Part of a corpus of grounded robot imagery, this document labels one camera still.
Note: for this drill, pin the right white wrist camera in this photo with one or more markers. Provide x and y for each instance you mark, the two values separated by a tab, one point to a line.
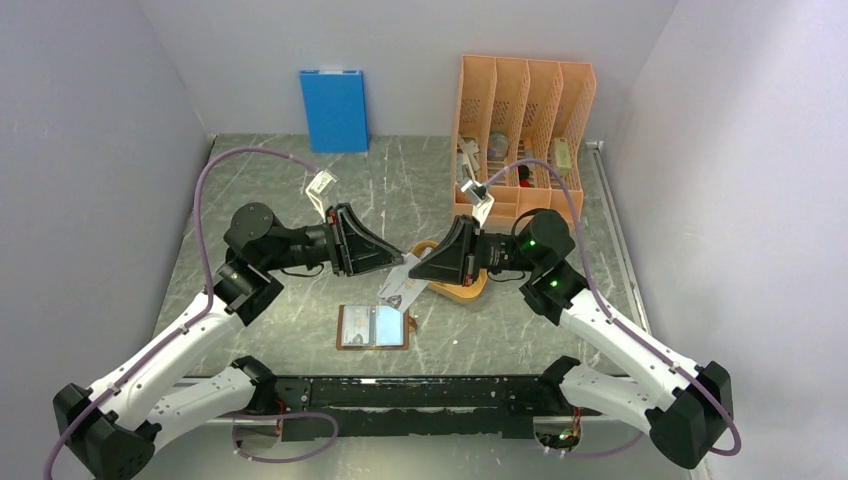
480	198

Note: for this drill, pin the orange desk file organizer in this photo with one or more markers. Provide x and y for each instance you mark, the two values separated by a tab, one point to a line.
528	115

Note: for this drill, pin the orange oval tray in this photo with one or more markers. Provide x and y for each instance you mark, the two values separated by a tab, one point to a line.
457	293

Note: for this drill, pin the grey round item in organizer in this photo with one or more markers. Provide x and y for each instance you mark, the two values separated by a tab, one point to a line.
498	146

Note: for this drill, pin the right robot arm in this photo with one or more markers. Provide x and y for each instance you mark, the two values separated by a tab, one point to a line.
682	406

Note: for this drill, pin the white VIP card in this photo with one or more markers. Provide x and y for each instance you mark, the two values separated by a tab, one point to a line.
400	290
357	323

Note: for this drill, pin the blue box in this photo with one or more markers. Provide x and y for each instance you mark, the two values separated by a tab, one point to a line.
335	108

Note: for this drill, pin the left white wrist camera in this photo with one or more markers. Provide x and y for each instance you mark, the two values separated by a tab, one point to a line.
318	191

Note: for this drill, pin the brown leather card holder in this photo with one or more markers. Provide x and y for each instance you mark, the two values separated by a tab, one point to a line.
391	330

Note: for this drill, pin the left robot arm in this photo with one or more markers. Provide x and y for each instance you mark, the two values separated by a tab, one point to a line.
115	425

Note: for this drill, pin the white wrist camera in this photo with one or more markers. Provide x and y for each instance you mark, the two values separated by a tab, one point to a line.
318	191
480	198

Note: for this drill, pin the green eraser in organizer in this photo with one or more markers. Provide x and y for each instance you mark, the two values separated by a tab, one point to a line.
563	156

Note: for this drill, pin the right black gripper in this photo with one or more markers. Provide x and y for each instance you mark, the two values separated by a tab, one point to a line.
449	262

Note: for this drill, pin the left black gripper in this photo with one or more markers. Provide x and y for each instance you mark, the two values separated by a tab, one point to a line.
355	250

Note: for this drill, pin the white parts in organizer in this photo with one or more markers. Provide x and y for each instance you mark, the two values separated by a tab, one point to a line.
468	164

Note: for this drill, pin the black base frame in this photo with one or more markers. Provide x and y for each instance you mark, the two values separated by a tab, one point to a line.
509	406

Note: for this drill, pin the red orange item in organizer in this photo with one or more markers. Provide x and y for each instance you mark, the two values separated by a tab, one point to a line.
526	172

